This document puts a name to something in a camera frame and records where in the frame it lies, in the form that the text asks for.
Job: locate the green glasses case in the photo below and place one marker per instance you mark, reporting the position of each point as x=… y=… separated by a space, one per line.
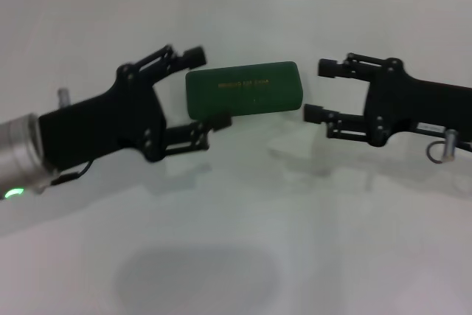
x=258 y=101

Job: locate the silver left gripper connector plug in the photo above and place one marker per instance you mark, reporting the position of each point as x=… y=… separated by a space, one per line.
x=63 y=96

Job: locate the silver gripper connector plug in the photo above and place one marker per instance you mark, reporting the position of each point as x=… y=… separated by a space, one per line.
x=63 y=96
x=450 y=145

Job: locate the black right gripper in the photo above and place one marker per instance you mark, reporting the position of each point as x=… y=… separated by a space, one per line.
x=416 y=104

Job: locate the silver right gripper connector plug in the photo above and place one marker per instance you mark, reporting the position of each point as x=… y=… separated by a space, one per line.
x=450 y=145

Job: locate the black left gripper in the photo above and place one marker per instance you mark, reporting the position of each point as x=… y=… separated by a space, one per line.
x=103 y=127

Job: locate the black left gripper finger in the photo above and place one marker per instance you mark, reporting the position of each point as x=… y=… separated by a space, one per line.
x=221 y=122

